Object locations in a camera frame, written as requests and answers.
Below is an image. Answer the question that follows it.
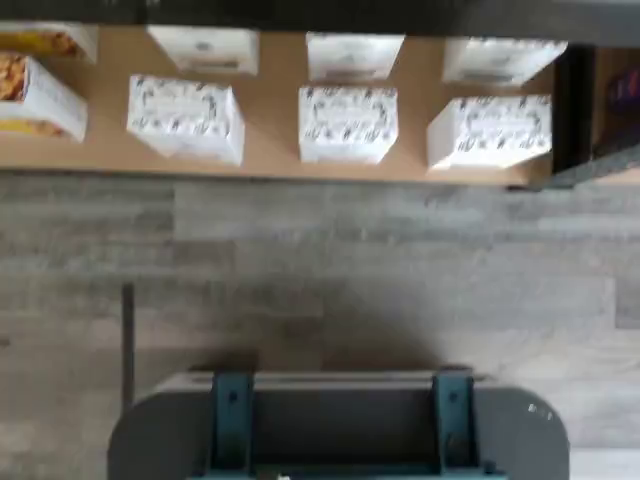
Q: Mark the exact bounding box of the black perforated shelf post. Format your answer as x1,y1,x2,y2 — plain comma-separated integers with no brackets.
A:
551,43,597,194

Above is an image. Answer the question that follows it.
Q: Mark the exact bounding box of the black shelf beam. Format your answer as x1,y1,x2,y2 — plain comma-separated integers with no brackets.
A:
0,0,451,39

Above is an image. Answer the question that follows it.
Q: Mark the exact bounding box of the yellow label granola box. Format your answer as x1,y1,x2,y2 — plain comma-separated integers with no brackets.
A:
0,53,90,147
0,24,99,65

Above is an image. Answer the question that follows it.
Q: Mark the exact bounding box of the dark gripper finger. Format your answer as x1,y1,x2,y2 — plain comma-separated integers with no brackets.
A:
208,369,257,480
432,368,482,480

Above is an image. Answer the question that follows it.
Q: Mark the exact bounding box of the grey metal shelf beam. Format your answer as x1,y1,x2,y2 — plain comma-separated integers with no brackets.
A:
414,0,640,49
549,144,640,192

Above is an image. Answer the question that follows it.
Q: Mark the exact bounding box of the purple box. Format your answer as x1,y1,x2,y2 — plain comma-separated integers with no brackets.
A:
604,68,640,132

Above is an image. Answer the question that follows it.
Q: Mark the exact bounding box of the white patterned box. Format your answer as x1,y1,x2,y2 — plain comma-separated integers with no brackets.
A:
305,31,406,83
145,25,260,77
442,38,569,85
297,85,400,165
425,94,553,174
126,73,246,166

